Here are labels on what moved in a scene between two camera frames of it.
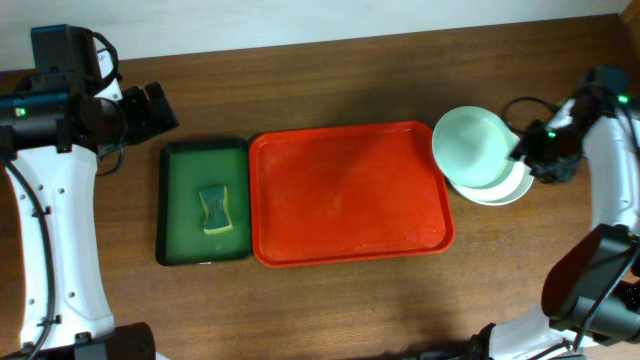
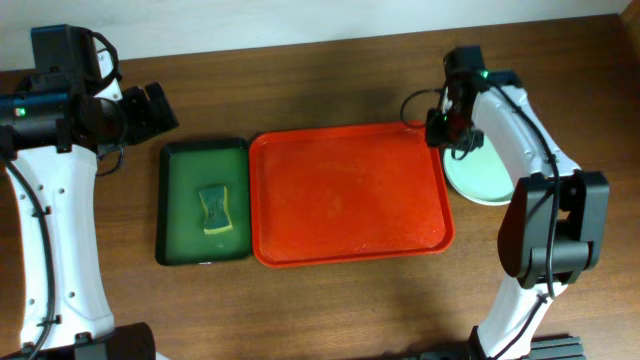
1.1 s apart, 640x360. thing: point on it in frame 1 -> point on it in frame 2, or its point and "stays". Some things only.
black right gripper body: x=538 y=150 -> x=442 y=132
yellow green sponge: x=217 y=218 stays
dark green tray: x=203 y=210 stays
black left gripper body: x=134 y=115 stays
